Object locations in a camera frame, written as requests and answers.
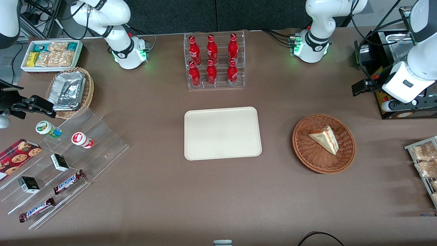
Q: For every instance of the clear rice cracker packet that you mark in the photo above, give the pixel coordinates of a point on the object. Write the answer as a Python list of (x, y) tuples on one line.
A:
[(58, 46), (43, 59), (56, 58), (67, 58)]

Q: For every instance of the light tan wicker basket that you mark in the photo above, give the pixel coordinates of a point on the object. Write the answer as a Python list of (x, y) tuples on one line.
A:
[(89, 90)]

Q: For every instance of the black backdrop panel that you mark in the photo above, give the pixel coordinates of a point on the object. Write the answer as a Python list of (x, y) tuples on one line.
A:
[(263, 13), (170, 15)]

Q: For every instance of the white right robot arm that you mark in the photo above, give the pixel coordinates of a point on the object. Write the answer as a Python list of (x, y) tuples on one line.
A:
[(119, 34)]

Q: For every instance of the yellow snack packet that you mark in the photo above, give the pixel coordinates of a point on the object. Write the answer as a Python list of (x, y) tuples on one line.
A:
[(32, 59)]

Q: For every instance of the triangular sandwich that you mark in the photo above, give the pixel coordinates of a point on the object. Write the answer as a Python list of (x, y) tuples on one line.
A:
[(326, 138)]

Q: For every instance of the clear bagged snack packet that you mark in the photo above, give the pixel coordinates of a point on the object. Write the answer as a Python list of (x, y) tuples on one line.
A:
[(423, 152), (426, 169), (435, 198), (434, 185)]

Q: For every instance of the beige plastic tray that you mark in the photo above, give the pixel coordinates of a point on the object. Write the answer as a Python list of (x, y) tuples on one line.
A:
[(222, 133)]

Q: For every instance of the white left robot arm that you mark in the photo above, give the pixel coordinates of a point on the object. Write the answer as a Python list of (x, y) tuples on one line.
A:
[(315, 20)]

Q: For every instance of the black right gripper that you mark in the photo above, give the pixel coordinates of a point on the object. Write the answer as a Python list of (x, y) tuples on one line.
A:
[(6, 99)]

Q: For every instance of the white rectangular snack bin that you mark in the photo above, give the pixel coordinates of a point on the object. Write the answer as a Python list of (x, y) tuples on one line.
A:
[(78, 54)]

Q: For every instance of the brown wicker basket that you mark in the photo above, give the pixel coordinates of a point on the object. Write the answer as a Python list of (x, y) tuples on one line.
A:
[(309, 150)]

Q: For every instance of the small black box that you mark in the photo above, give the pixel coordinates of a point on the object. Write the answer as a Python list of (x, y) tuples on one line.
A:
[(29, 184), (59, 162)]

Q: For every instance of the small grey white object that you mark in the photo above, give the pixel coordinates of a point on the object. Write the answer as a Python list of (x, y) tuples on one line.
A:
[(222, 243)]

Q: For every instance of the tray of packaged snacks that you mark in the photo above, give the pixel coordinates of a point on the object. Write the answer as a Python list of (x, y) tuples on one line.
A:
[(418, 171)]

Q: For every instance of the teal snack packet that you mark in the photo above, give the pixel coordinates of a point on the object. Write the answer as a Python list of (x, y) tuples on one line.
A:
[(41, 47), (72, 45)]

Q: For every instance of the green lidded yogurt cup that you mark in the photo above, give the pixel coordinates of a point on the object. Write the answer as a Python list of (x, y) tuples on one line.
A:
[(46, 128)]

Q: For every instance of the red tartan cookie box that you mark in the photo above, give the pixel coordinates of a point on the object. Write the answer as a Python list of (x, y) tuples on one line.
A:
[(17, 157)]

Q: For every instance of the clear acrylic step shelf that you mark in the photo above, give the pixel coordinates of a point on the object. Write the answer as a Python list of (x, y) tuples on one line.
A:
[(44, 200), (102, 150)]

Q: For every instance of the red lidded yogurt cup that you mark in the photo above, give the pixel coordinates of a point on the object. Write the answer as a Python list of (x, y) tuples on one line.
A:
[(80, 138)]

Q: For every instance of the Snickers chocolate bar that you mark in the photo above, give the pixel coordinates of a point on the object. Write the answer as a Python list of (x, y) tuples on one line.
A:
[(68, 182), (37, 209)]

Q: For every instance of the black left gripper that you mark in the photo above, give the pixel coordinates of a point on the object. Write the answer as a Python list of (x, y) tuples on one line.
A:
[(372, 85)]

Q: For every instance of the clear acrylic bottle rack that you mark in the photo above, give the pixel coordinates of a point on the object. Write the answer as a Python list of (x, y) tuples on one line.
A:
[(220, 83)]

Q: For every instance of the red cola bottle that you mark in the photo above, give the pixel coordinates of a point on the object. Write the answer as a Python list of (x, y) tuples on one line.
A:
[(194, 51), (194, 74), (212, 49), (233, 48), (211, 72), (232, 72)]

